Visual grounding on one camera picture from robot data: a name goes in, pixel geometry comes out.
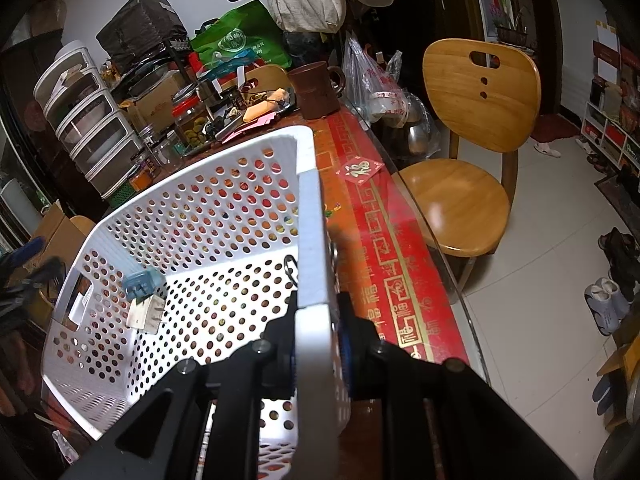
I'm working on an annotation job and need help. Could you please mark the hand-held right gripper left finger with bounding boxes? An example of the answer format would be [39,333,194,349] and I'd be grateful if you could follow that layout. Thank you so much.
[60,295,300,480]

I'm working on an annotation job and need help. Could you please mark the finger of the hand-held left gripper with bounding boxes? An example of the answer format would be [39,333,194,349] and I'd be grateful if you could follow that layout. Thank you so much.
[25,256,67,287]
[9,236,48,267]

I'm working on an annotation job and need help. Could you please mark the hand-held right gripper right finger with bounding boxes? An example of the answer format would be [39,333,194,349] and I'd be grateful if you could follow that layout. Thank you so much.
[337,292,577,480]

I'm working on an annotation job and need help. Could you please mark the white perforated plastic basket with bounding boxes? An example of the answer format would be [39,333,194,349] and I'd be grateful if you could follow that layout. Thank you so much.
[40,126,352,480]

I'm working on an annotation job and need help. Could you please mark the open cardboard box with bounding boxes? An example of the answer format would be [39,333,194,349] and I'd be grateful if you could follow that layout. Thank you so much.
[30,200,96,281]

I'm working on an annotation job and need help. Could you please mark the white plug adapter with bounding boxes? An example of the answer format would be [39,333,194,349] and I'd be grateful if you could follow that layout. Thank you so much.
[126,296,166,333]

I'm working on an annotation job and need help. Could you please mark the dark mirrored cabinet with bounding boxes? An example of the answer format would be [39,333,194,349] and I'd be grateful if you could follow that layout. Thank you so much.
[0,35,61,256]

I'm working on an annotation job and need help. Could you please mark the small orange jar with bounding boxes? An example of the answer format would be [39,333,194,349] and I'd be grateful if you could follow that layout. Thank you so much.
[129,160,161,192]

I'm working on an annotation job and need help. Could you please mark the stacked grey food cover tower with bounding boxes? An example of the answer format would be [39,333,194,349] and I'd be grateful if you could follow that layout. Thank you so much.
[33,41,146,208]

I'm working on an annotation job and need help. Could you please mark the red paper square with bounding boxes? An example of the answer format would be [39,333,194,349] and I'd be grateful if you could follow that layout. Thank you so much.
[336,156,385,187]

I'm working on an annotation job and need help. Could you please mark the brown cardboard box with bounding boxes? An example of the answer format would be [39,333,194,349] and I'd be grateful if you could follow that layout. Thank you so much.
[120,72,193,133]

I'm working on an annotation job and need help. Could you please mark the glass jar of pickles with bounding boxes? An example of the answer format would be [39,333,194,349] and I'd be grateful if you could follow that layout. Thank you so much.
[172,97,213,153]

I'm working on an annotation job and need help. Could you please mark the steel pot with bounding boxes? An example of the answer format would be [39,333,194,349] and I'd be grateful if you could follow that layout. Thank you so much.
[400,110,441,158]

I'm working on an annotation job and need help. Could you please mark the black quilted bag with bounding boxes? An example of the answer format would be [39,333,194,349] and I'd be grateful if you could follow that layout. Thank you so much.
[96,0,190,58]

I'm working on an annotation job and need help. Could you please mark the metal tray with clutter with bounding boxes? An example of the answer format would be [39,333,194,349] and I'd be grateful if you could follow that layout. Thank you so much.
[215,87,301,131]

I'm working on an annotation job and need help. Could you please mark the grey slippers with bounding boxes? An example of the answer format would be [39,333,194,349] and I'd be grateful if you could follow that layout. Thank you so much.
[585,277,632,337]

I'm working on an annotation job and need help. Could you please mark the clear plastic bag red print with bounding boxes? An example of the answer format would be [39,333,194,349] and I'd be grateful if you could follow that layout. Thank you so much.
[342,32,416,126]

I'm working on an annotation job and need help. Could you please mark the brown ceramic mug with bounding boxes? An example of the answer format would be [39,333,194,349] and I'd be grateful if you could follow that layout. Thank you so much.
[287,61,347,120]

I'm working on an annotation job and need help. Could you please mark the wooden chair with holes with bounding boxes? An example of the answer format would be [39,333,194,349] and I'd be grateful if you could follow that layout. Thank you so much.
[390,38,543,306]

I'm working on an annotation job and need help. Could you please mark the dark shoes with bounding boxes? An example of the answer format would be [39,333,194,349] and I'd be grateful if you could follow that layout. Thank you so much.
[598,227,640,286]

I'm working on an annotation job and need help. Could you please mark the green shopping bag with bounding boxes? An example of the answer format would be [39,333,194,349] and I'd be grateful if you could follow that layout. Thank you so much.
[190,0,293,71]

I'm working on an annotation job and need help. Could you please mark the red floor mat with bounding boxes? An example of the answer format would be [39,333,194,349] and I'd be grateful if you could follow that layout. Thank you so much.
[530,114,580,143]

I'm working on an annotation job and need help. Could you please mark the dark doormat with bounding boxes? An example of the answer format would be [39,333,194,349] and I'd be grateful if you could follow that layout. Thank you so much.
[594,176,640,226]

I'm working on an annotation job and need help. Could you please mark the white shelf with boxes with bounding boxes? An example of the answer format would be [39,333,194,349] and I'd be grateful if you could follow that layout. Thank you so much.
[580,20,640,176]

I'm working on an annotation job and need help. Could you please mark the potted plant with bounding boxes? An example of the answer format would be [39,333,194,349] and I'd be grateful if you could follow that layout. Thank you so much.
[492,0,531,46]

